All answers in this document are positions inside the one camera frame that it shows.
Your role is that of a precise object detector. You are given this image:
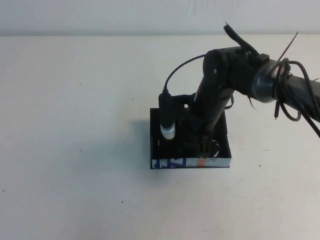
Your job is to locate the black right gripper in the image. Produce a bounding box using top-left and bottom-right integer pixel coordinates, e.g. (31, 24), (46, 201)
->
(181, 109), (222, 162)

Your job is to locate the black open glasses case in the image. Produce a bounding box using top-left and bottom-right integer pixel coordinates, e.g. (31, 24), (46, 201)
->
(149, 107), (232, 170)

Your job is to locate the black wrist camera white tip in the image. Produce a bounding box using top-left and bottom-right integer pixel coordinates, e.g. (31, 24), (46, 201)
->
(158, 91), (176, 141)

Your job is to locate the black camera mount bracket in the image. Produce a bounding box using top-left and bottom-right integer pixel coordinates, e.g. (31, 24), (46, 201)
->
(171, 93), (196, 122)

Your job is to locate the thin black camera cable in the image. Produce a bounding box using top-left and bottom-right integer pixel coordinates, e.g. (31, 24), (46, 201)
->
(163, 55), (209, 94)

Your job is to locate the looped black arm cable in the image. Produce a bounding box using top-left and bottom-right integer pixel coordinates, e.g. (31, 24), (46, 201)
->
(272, 57), (320, 140)

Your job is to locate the black velcro cable strap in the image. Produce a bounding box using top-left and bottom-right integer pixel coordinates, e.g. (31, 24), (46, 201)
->
(223, 21), (270, 65)

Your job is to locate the thin black cable tie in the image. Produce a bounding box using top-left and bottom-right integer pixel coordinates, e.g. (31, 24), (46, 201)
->
(277, 30), (300, 62)

